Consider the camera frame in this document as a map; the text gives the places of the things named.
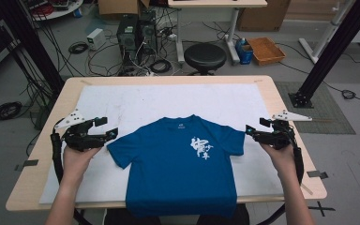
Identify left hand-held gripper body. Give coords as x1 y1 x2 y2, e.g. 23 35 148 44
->
54 108 108 153

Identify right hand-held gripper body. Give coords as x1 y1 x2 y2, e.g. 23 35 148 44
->
254 110 313 150

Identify blue printed t-shirt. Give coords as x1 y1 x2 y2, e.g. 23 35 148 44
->
106 113 247 219

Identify person's right hand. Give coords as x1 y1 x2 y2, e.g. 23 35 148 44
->
261 142 296 181

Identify person's left hand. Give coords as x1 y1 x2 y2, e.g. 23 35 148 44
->
63 144 103 186

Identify grey tape strip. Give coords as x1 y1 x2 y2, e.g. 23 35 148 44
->
14 158 40 173
306 170 329 180

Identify grey floor mat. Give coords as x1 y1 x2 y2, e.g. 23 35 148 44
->
274 81 357 136

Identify white table mat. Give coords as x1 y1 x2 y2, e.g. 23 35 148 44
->
38 82 285 205

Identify orange shallow box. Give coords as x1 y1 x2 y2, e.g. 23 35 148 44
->
246 37 287 67

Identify blue container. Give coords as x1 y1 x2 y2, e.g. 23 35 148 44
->
234 37 255 66

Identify small white box device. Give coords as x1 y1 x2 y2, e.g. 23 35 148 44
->
85 27 107 52

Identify black tape cross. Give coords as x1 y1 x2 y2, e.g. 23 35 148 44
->
307 201 337 218

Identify person's legs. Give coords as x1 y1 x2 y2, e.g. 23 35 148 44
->
104 204 251 225

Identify black round stool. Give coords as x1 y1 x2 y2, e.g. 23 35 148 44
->
183 42 228 77

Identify black computer tower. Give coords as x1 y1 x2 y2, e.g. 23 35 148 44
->
116 13 141 66
138 10 159 56

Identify large brown cardboard box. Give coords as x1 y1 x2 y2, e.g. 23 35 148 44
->
236 0 293 33

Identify white metal stand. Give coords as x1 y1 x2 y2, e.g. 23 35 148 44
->
297 0 360 65

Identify round white table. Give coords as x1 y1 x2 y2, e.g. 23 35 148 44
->
21 0 85 22

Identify white desk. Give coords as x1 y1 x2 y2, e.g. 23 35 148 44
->
167 0 268 66

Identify thick black gripper cable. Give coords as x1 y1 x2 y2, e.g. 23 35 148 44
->
50 118 65 186
292 144 306 186

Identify coiled black cable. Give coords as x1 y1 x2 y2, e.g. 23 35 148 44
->
0 100 23 123
67 41 89 55
149 59 173 75
340 89 357 100

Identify black metal frame post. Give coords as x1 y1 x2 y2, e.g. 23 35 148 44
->
0 0 66 96
288 0 360 110

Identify red cable coil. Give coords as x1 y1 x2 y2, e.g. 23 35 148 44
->
30 2 55 17

